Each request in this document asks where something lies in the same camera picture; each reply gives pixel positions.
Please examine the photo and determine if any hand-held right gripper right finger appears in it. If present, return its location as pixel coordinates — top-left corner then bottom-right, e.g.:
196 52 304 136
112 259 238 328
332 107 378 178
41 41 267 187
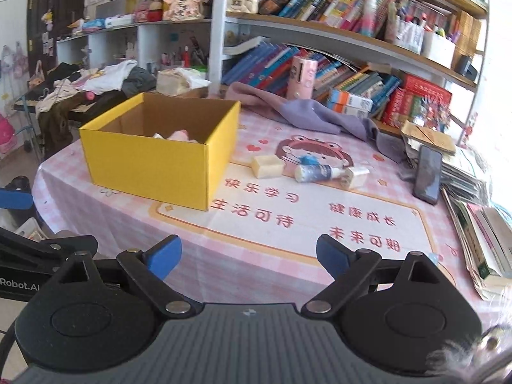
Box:
300 234 444 317

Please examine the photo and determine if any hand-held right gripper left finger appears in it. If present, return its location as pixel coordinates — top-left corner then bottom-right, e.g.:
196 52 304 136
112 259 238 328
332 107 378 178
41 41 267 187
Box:
50 235 204 320

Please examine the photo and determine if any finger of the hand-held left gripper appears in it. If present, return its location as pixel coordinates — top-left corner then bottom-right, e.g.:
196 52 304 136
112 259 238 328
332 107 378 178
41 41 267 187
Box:
0 176 35 211

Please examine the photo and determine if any white charger plug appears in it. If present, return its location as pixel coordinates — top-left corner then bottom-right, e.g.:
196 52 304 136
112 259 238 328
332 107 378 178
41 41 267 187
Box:
340 167 371 188

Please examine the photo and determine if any white blue spray bottle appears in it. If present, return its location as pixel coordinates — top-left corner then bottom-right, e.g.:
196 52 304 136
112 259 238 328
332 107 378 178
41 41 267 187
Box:
295 163 347 182

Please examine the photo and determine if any yellow cardboard box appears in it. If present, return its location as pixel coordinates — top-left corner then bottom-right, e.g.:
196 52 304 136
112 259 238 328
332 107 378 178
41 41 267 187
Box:
79 92 241 212

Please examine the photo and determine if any beige rectangular block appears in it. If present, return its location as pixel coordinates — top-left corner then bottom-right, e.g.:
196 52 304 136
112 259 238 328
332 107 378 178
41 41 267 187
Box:
251 155 284 179

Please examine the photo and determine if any pink plush toy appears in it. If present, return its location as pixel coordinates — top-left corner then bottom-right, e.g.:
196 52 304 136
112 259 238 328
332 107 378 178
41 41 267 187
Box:
166 129 201 143

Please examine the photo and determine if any pink checked printed tablecloth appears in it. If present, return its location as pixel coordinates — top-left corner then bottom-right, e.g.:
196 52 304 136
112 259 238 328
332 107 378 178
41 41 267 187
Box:
32 92 512 324

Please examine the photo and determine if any black smartphone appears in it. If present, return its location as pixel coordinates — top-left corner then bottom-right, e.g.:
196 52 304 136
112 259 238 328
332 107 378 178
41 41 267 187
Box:
413 145 443 205

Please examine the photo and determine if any purple cloth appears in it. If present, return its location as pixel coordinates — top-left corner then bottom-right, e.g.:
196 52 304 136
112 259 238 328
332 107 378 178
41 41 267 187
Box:
226 82 404 163

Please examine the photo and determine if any orange white small box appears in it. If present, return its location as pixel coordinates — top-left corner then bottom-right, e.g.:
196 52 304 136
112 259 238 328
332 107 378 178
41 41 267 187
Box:
327 102 371 118
330 89 373 108

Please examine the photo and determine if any pile of clothes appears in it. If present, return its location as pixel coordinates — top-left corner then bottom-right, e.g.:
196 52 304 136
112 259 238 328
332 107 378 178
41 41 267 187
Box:
36 61 156 129

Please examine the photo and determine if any brown paper envelope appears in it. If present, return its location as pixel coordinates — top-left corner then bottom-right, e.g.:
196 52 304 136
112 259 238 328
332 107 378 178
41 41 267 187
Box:
401 120 457 155

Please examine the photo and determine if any pile of textbooks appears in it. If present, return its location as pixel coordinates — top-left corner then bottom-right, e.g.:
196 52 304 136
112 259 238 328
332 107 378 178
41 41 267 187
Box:
442 188 512 300

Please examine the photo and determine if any pile of workbooks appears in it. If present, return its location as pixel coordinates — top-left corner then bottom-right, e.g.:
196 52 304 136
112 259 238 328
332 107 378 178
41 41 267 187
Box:
400 120 492 204

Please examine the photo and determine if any red book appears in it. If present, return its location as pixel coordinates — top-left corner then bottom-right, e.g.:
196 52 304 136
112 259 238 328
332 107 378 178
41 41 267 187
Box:
380 88 406 126

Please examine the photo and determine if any grey fluffy fabric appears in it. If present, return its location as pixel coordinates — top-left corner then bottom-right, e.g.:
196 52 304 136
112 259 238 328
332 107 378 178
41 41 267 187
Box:
428 320 512 384

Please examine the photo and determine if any colourful sticker pack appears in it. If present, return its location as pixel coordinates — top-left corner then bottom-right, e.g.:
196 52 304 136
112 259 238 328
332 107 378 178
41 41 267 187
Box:
412 96 451 132

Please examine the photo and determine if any pink tumbler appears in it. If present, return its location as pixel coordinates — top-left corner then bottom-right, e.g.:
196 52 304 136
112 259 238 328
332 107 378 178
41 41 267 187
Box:
286 56 319 100

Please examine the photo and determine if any thick red dictionary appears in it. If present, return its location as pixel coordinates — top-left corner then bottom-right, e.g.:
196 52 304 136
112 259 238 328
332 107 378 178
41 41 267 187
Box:
402 74 452 105

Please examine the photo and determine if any row of colourful slanted books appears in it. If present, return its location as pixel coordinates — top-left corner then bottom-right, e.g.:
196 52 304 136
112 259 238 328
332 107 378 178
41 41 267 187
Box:
222 40 403 113

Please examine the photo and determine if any white shelf unit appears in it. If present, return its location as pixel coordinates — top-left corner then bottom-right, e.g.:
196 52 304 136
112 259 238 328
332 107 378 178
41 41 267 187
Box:
56 18 212 89

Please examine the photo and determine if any wooden metal bookshelf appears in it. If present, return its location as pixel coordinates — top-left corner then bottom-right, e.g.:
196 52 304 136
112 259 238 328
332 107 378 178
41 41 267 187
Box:
210 0 491 137

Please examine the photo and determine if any black small device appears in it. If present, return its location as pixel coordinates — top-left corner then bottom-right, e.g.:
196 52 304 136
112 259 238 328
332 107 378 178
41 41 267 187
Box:
455 54 478 81

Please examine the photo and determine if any white storage bin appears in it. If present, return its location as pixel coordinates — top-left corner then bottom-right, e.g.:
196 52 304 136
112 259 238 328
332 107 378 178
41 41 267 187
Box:
422 28 457 62

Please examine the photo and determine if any white holder with markers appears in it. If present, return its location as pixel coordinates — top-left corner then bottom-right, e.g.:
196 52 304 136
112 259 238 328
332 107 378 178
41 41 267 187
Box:
394 2 425 54

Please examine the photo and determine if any pink cartoon figurine ornament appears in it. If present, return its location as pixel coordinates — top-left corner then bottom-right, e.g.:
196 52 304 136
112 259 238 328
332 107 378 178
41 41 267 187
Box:
162 0 206 22

